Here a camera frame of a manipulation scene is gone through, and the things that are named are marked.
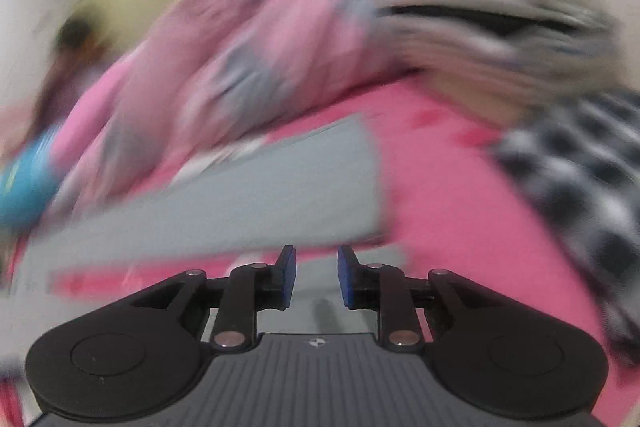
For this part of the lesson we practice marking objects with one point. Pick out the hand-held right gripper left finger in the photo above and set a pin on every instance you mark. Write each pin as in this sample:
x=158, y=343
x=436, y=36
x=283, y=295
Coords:
x=287, y=274

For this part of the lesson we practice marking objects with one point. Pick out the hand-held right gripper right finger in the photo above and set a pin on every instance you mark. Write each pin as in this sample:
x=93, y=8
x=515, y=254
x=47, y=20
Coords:
x=345, y=277

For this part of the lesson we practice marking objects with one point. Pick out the grey sweatpants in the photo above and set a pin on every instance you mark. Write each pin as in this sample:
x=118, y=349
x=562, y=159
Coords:
x=250, y=197

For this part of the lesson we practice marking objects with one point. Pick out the pink grey floral duvet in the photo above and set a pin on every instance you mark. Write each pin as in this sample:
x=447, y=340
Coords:
x=250, y=47

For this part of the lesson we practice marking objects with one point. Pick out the black white plaid shirt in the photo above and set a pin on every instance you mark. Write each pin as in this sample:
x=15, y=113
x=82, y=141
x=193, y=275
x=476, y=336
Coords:
x=575, y=167

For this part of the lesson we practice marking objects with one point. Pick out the blue pink striped quilt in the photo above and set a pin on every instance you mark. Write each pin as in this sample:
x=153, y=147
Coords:
x=25, y=187

